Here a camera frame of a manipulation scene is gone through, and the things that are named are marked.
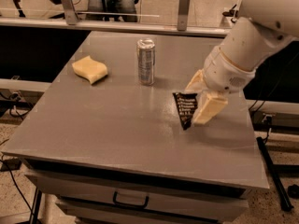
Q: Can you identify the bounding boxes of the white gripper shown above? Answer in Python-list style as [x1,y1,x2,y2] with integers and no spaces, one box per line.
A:
[184,46,255,125]

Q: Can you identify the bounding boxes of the black rxbar chocolate wrapper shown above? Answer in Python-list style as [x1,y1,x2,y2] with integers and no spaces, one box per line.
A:
[173,92,198,130]

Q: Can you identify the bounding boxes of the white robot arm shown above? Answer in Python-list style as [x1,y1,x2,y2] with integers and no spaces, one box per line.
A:
[186,0,299,125]

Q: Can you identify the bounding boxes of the silver redbull can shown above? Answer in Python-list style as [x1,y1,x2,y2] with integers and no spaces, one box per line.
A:
[136,38,155,86]

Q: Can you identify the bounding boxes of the yellow sponge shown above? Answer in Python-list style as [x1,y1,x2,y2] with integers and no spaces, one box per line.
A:
[72,56,108,85]

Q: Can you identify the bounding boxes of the seated person in jeans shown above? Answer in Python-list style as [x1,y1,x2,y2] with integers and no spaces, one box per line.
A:
[85,0,138,22]

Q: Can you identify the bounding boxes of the black pole on floor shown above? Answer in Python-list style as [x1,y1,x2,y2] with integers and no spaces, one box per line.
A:
[256,137,293,212]

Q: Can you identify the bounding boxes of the grey metal railing frame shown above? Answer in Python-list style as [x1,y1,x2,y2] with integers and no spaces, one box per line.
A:
[0,0,247,38]

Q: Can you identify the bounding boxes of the grey drawer with black handle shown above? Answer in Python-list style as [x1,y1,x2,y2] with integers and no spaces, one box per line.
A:
[25,170,249,224]

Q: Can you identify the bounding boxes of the black floor cable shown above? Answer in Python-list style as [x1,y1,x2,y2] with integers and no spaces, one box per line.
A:
[0,154,36,217]

